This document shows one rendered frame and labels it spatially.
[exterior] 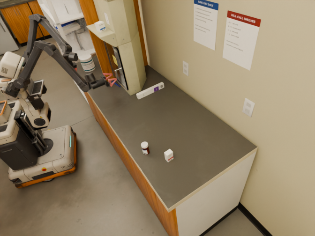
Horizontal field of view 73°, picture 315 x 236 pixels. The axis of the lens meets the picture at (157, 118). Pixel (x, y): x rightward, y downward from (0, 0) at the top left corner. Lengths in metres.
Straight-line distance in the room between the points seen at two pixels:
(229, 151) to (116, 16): 1.19
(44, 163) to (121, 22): 1.72
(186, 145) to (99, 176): 1.41
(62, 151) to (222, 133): 1.81
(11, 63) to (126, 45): 0.96
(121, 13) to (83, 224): 1.91
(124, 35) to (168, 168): 1.01
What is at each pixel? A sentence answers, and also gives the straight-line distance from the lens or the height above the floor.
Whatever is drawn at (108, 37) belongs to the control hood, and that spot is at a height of 1.49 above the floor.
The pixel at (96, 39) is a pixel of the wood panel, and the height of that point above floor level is 1.37.
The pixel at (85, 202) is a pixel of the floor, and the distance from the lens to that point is 2.51.
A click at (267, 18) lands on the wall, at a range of 1.18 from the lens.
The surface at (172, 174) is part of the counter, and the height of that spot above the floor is 0.94.
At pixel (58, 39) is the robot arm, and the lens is 2.15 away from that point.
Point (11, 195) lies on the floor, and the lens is 3.01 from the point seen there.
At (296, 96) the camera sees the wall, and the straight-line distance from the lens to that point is 1.22.
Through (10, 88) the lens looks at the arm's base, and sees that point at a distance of 2.07.
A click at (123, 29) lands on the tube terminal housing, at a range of 1.69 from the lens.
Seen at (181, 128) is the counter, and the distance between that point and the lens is 1.56.
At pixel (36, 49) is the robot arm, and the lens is 1.88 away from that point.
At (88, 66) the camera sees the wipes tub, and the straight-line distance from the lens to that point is 2.44.
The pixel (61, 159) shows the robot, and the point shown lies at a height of 0.28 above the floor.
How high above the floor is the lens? 2.08
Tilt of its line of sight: 43 degrees down
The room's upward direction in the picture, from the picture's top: 9 degrees counter-clockwise
